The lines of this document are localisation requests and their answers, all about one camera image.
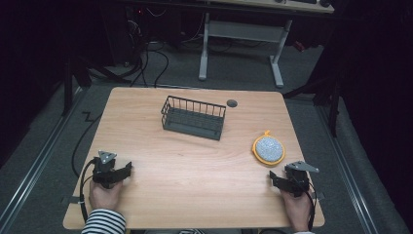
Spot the black metal stand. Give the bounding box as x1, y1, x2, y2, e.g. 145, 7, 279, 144
282, 64, 343, 138
60, 55, 132, 117

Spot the black floor cable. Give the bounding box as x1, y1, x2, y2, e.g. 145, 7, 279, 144
71, 111, 103, 178

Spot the metal floor rail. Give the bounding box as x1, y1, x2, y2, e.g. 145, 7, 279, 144
316, 105, 381, 234
0, 87, 86, 233

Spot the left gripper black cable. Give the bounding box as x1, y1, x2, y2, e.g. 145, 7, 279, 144
78, 157, 98, 224

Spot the black wire basket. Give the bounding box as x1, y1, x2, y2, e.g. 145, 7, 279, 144
160, 95, 228, 141

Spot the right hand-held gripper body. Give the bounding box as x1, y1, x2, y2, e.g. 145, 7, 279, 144
283, 160, 320, 198

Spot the white frame desk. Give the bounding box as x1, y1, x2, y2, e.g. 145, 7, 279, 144
198, 0, 335, 89

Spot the small red object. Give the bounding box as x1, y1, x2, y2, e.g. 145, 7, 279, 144
293, 40, 307, 54

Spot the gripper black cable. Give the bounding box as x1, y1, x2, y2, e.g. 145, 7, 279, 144
78, 157, 98, 224
304, 180, 319, 232

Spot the person's striped shirt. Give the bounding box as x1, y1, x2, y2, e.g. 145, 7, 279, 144
174, 228, 208, 234

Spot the round yellow grey scrubber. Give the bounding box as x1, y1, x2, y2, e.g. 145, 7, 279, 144
251, 130, 286, 168

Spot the person's right hand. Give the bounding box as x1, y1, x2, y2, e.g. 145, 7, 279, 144
280, 189, 313, 233

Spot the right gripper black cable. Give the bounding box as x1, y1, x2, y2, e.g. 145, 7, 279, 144
304, 180, 319, 232

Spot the bundle of black cables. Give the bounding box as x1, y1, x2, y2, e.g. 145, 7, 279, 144
116, 6, 204, 89

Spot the person's left hand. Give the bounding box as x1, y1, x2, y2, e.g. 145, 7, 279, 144
89, 179, 125, 213

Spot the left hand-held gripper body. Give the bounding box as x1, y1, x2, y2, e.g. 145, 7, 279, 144
92, 150, 119, 190

